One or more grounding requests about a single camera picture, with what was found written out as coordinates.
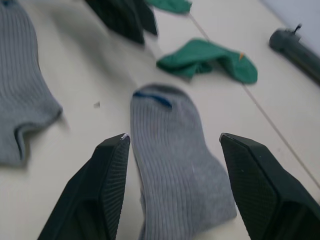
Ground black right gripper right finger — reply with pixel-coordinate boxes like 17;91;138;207
219;132;320;240

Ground dark grey cylindrical post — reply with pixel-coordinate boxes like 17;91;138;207
268;23;320;87

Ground grey ribbed sock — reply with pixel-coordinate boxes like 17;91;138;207
129;83;238;240
0;0;63;167

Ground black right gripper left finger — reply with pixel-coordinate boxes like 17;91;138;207
36;133;131;240

